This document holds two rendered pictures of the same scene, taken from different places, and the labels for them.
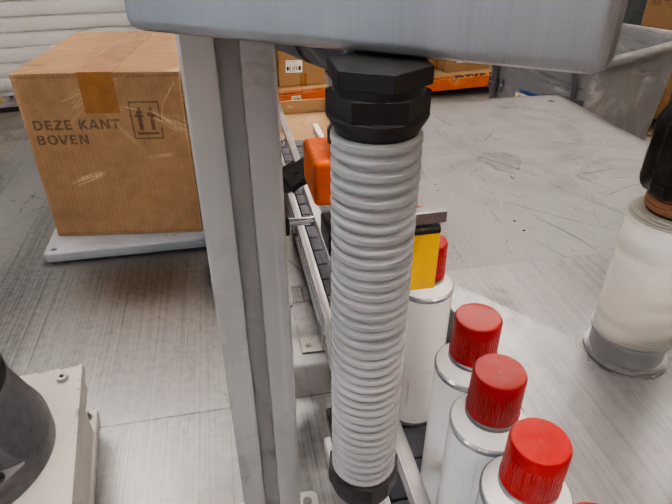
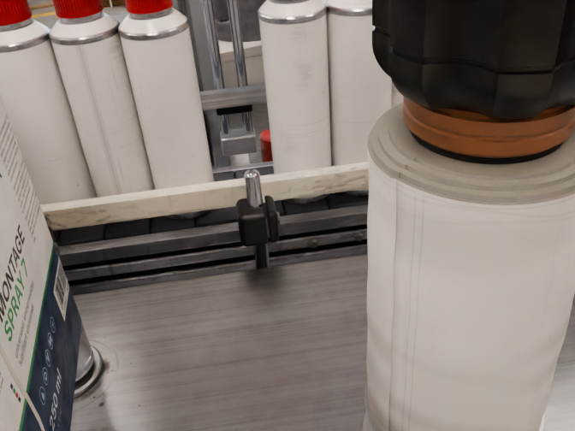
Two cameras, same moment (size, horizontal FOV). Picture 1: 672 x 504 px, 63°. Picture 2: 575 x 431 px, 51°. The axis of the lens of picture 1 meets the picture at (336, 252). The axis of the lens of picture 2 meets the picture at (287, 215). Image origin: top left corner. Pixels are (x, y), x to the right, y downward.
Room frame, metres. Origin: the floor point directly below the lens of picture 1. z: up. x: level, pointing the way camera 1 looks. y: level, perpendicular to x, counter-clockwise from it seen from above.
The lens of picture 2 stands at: (0.44, -0.54, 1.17)
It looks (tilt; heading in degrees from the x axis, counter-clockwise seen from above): 34 degrees down; 96
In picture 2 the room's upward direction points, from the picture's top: 5 degrees counter-clockwise
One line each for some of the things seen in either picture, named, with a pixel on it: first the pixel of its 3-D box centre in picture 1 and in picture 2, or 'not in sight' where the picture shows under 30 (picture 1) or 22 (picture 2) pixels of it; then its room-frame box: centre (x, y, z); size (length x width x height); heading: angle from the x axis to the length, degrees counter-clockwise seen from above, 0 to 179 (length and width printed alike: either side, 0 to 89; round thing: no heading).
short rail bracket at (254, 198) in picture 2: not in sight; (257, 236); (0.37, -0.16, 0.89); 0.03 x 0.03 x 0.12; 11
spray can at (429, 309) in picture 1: (419, 332); (296, 80); (0.40, -0.08, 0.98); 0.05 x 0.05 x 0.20
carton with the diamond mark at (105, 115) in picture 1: (136, 126); not in sight; (0.96, 0.36, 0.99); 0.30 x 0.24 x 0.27; 4
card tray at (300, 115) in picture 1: (288, 126); not in sight; (1.33, 0.12, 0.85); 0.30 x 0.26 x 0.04; 11
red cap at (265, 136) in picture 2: not in sight; (275, 146); (0.36, 0.07, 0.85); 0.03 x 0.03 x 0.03
